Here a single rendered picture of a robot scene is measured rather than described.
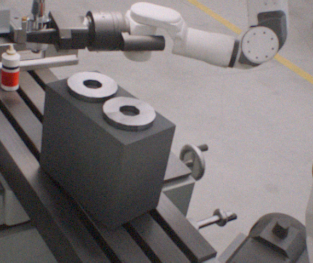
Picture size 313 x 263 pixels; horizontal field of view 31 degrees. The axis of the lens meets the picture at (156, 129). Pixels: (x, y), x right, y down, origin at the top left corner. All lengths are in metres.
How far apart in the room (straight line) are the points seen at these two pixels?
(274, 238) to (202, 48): 0.62
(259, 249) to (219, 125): 1.70
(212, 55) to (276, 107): 2.35
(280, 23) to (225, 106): 2.22
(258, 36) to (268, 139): 2.04
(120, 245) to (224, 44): 0.51
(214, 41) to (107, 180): 0.45
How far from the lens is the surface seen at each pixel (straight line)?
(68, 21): 1.24
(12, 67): 1.35
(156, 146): 0.97
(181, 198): 1.56
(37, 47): 1.23
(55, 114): 1.04
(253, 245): 1.63
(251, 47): 1.24
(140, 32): 1.26
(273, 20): 1.26
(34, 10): 1.21
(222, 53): 1.27
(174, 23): 1.25
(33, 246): 1.38
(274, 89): 3.81
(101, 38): 1.23
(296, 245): 1.67
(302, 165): 3.14
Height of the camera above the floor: 1.65
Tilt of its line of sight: 33 degrees down
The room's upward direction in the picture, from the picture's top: 12 degrees clockwise
